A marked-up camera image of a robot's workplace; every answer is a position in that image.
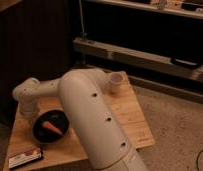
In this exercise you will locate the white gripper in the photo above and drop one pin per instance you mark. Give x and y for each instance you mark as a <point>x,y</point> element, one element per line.
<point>29,108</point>

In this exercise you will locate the wooden table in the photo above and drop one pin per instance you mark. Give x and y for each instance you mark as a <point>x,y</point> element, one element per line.
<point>68,149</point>

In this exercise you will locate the white paper cup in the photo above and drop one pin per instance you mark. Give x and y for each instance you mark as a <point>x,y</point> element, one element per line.
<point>115,80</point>

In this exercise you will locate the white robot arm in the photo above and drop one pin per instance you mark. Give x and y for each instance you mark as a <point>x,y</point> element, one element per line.
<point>81,95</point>

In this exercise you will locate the grey shelf ledge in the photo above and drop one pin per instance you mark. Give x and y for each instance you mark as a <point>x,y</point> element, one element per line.
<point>136,58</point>

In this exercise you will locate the black handle object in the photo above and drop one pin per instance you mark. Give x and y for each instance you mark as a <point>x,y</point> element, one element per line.
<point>185,64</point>

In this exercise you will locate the black ceramic bowl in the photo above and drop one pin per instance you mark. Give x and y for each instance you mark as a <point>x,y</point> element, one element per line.
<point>58,119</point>

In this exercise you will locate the orange carrot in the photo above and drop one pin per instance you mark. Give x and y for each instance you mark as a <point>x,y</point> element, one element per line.
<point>48,125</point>

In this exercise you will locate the metal pole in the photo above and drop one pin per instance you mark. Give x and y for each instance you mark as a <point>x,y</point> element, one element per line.
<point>83,33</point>

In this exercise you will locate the upper wall shelf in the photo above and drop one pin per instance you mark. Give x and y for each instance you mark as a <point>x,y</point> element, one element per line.
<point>145,7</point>

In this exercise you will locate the black snack bar packet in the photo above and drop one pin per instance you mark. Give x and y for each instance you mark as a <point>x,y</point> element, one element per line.
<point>25,157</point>

